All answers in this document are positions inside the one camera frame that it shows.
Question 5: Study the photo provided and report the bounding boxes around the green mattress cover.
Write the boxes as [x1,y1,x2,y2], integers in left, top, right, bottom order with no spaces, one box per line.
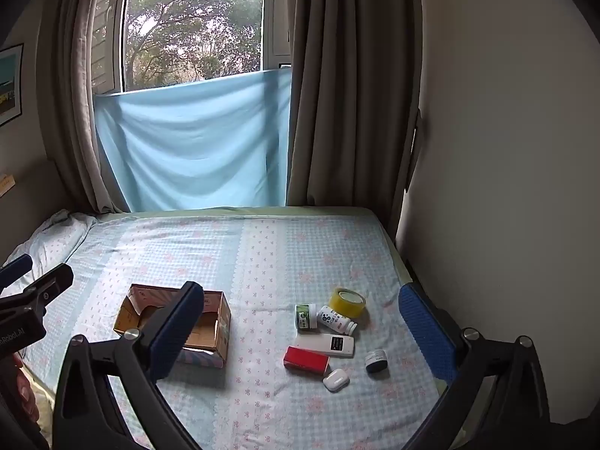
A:
[98,205,416,287]

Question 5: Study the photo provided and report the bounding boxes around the framed wall picture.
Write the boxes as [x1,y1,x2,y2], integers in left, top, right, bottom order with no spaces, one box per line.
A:
[0,43,25,127]

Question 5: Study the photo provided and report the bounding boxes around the window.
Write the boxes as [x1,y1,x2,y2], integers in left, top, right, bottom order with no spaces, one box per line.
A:
[89,0,294,95]

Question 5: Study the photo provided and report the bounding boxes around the beige curtain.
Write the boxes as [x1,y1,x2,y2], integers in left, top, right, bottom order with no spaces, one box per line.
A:
[285,0,425,245]
[35,0,134,214]

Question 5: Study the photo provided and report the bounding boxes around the white jar with green label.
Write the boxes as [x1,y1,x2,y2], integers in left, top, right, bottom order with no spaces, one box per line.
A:
[294,303,320,333]

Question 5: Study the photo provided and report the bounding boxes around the white earbuds case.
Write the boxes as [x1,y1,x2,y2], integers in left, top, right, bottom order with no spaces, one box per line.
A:
[322,368,350,391]

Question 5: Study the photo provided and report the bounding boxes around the floral pillow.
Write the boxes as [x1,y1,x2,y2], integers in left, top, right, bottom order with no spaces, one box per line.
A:
[0,209,97,268]

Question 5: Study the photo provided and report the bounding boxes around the yellow tape roll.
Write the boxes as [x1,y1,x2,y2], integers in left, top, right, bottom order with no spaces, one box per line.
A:
[329,287,367,320]

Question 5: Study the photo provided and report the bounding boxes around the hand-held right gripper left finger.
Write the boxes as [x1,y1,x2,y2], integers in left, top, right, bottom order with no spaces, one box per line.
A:
[52,281,206,450]

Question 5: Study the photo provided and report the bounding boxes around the white remote control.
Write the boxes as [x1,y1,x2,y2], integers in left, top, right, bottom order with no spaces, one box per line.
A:
[294,333,356,359]

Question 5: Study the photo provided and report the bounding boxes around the light blue hanging cloth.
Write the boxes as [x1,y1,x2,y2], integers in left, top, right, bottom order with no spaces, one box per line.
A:
[94,68,292,212]

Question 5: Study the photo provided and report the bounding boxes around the white pill bottle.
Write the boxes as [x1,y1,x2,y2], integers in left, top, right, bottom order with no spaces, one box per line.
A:
[317,305,358,337]

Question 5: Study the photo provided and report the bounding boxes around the small dark jar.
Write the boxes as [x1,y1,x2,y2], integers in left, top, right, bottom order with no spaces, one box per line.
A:
[364,349,389,374]

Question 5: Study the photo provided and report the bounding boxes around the red rectangular box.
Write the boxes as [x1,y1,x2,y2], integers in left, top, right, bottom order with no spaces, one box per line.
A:
[282,346,330,377]

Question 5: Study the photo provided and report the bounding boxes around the floral checked bed sheet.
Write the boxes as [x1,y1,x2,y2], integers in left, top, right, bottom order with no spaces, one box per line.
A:
[0,207,451,450]

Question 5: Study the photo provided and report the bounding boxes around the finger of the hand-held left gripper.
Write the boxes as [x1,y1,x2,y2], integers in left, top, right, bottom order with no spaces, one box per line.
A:
[0,262,74,320]
[0,254,35,291]

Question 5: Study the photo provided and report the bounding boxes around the cardboard box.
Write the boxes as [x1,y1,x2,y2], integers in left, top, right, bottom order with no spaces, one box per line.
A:
[112,284,232,367]

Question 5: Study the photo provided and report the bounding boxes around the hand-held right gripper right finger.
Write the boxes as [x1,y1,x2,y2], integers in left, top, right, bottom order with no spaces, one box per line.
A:
[398,284,550,450]

